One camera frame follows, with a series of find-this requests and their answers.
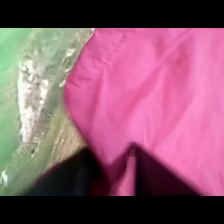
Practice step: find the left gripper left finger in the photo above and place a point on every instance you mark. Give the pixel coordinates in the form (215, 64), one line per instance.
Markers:
(71, 176)

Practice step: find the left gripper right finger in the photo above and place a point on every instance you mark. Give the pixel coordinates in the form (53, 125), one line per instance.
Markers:
(156, 180)

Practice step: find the pink garment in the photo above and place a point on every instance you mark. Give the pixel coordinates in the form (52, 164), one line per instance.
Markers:
(146, 90)

